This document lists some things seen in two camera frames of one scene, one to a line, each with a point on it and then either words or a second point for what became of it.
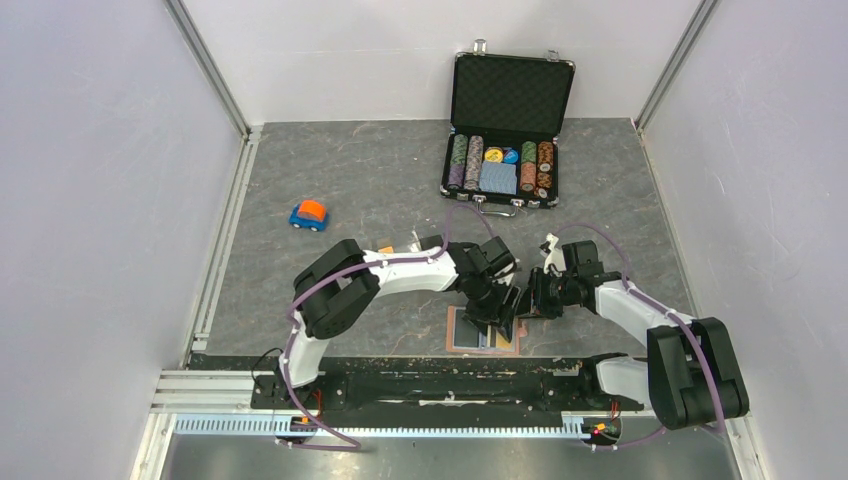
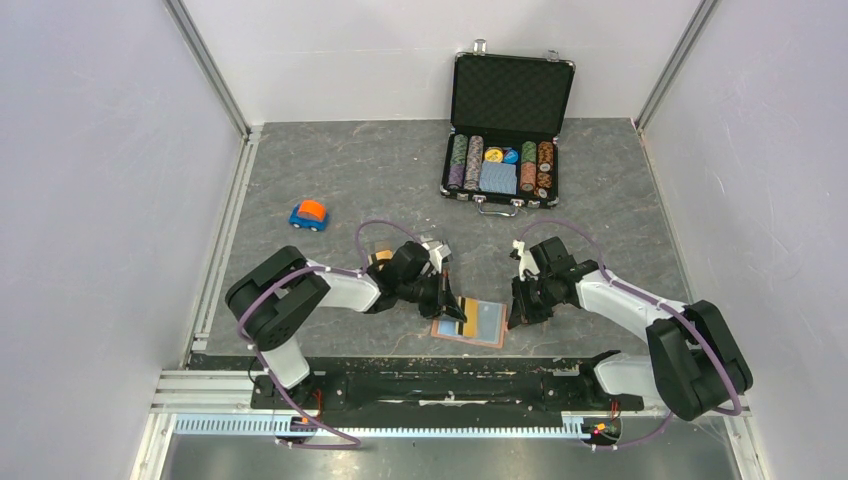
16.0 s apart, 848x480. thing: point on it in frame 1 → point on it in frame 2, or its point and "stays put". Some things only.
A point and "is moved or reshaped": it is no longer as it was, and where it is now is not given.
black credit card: x=466 y=335 → x=451 y=327
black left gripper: x=486 y=317 → x=443 y=300
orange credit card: x=501 y=341 is moved or reshaped
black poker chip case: x=507 y=112 stays put
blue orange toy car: x=310 y=214 stays put
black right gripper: x=548 y=310 stays put
